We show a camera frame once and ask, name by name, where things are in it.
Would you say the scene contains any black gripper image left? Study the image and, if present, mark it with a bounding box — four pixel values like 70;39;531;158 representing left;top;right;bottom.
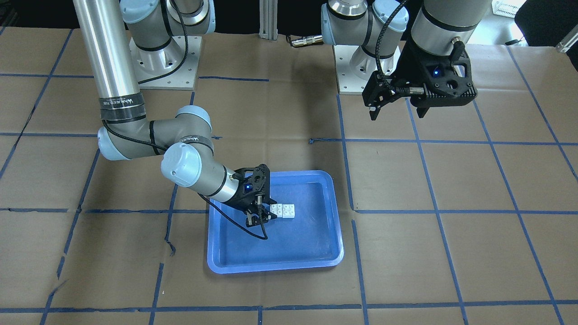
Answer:
228;164;277;227

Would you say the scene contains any white block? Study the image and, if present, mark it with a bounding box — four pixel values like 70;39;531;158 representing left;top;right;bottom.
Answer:
269;204;284;218
281;204;296;219

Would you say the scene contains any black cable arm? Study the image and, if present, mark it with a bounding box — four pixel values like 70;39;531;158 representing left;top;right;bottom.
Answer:
376;0;409;91
102;0;269;241

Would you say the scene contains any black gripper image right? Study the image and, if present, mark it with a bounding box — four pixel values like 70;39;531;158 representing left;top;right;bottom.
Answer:
363;39;478;121

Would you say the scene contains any metal cylinder connector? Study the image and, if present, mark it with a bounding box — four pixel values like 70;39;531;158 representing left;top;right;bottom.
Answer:
286;35;323;48

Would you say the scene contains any aluminium profile post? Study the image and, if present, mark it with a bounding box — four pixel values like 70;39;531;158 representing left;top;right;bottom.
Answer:
258;0;278;42

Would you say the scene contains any brown paper table cover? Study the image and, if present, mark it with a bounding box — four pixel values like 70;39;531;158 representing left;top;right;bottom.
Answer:
1;28;577;325

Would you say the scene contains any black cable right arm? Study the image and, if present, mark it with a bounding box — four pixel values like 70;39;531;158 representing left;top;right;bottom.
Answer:
102;0;269;241

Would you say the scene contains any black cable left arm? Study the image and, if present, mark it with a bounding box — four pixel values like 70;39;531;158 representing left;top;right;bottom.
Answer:
376;0;409;91

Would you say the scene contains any blue plastic tray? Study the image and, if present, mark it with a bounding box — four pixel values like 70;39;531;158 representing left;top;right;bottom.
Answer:
207;170;345;274

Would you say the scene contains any silver robot arm image left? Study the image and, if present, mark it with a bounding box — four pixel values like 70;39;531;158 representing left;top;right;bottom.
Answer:
74;0;286;227

